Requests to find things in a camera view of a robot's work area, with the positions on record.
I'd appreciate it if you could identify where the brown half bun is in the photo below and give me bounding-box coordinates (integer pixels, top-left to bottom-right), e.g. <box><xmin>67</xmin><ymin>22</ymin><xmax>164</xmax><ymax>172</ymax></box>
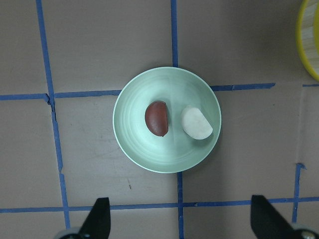
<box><xmin>145</xmin><ymin>101</ymin><xmax>168</xmax><ymax>137</ymax></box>

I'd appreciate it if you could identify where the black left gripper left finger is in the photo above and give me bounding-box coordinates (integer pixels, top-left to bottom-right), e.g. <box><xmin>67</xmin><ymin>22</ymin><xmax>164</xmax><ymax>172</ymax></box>
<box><xmin>79</xmin><ymin>198</ymin><xmax>111</xmax><ymax>239</ymax></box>

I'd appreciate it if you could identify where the white half bun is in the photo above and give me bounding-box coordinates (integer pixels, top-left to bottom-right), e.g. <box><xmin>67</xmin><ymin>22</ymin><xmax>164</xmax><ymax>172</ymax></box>
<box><xmin>181</xmin><ymin>106</ymin><xmax>213</xmax><ymax>140</ymax></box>

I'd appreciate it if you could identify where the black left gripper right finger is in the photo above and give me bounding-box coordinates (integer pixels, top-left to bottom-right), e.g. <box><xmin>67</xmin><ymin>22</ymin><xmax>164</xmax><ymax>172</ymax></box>
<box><xmin>251</xmin><ymin>195</ymin><xmax>303</xmax><ymax>239</ymax></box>

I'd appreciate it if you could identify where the yellow steamer top layer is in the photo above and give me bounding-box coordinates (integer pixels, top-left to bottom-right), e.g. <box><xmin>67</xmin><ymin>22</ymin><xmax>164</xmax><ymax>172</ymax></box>
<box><xmin>296</xmin><ymin>0</ymin><xmax>319</xmax><ymax>81</ymax></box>

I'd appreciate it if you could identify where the mint green plate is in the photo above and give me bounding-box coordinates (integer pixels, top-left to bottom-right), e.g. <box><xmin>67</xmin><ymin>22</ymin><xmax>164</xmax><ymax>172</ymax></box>
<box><xmin>112</xmin><ymin>66</ymin><xmax>222</xmax><ymax>174</ymax></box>

